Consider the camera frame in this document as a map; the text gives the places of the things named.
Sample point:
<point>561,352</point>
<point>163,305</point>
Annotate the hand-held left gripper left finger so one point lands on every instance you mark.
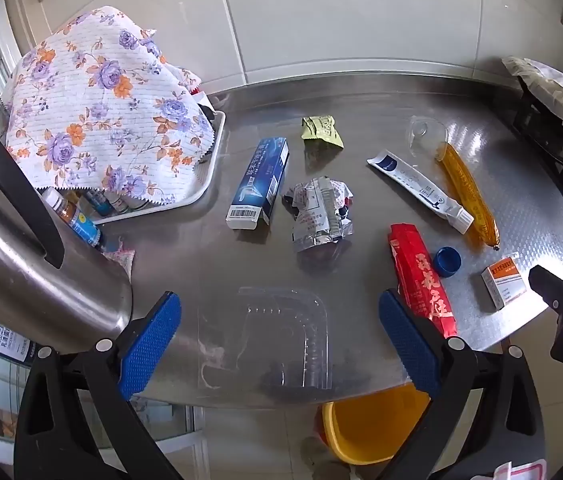
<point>151,345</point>

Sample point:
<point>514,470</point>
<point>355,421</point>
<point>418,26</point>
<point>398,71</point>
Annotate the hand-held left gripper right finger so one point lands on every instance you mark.
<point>409,345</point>

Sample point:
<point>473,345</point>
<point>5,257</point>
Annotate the small medicine box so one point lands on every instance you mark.
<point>506,280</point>

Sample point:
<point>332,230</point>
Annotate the red packet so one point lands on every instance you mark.
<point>419,275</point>

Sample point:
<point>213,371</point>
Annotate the yellow bin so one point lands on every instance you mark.
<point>376,425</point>

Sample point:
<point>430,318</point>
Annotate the blue bottle cap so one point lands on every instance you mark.
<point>447,261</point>

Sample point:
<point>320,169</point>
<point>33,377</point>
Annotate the clear plastic tray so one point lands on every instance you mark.
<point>266,340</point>

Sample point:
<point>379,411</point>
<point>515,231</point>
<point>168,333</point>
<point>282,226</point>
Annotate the orange sausage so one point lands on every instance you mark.
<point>471,195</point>

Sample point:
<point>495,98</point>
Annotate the foil wrapper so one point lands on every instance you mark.
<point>319,215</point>

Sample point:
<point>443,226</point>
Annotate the white tube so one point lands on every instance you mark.
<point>416,185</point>

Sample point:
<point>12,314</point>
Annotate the clear plastic cup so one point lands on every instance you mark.
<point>426,135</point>

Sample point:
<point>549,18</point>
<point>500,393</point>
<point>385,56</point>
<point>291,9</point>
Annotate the blue toothpaste box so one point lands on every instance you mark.
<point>259,185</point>

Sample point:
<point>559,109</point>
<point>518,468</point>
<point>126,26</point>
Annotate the green snack packet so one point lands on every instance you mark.
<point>321,130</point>

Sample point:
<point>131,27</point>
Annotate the pink cloth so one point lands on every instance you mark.
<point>121,260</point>

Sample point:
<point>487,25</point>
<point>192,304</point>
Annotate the black induction cooker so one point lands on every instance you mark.
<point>551,130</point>

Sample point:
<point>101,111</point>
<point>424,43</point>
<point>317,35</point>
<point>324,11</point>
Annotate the blue label medicine bottle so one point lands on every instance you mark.
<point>86,230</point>

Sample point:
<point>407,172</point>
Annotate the steel kettle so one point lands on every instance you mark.
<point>21,270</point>

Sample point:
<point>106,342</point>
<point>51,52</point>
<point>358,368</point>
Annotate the brown medicine bottle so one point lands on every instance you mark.
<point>61,207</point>

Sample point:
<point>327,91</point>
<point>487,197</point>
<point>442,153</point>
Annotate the white plastic cover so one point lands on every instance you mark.
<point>556,85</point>

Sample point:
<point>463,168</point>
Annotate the white tray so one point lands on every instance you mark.
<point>211,160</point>

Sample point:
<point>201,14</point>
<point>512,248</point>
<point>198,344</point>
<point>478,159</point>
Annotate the floral cloth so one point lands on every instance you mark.
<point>101,110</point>

